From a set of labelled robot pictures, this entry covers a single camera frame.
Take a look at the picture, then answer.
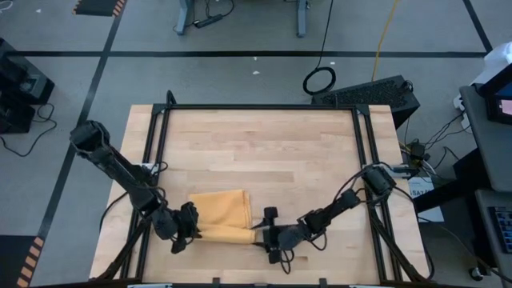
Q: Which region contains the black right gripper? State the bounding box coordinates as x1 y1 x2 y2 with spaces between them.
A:
250 206 311 265

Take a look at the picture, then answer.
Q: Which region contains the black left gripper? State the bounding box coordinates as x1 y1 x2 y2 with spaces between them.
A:
172 202 203 255

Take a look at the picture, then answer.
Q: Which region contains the yellow towel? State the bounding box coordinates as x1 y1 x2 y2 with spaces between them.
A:
188 189 258 245

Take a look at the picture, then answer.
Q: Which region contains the white paper sheet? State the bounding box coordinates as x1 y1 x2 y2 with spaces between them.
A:
407 178 445 223

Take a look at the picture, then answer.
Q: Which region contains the black power adapter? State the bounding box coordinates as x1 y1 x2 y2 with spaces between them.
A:
406 139 428 162

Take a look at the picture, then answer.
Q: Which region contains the black computer tower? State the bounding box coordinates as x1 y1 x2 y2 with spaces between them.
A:
310 74 421 130

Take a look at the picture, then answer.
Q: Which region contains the black mat with orange stripes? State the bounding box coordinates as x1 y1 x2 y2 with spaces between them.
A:
70 0 127 18
0 234 46 288

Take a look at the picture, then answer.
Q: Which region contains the black power strip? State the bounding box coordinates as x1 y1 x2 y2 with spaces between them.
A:
193 14 223 30

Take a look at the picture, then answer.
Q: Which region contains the black desk base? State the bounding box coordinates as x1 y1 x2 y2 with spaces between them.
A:
411 147 493 214

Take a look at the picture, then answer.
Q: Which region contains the grey desk leg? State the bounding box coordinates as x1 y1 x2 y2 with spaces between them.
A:
174 0 194 36
295 0 309 38

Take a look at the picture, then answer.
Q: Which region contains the grey side desk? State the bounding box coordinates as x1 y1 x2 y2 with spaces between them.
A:
474 189 512 288

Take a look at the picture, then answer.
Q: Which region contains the black equipment box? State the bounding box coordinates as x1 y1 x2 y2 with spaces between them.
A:
0 38 56 135

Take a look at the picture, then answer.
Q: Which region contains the white power strip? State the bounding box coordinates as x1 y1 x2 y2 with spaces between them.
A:
451 94 472 132

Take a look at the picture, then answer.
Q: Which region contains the dark keypad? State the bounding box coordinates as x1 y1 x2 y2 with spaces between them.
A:
488 206 512 255

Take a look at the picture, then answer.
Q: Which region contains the black monitor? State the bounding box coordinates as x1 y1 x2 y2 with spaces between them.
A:
478 62 512 125

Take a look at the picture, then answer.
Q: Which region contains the black aluminium table frame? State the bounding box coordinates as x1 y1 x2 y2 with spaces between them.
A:
94 90 435 288

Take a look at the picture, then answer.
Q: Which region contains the coiled black cable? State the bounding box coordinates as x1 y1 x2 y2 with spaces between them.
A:
302 0 338 96

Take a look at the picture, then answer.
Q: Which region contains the thin black floor cable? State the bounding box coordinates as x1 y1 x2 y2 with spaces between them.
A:
0 102 58 158

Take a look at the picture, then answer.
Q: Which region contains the yellow cable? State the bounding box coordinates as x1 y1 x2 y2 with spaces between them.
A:
370 0 399 83

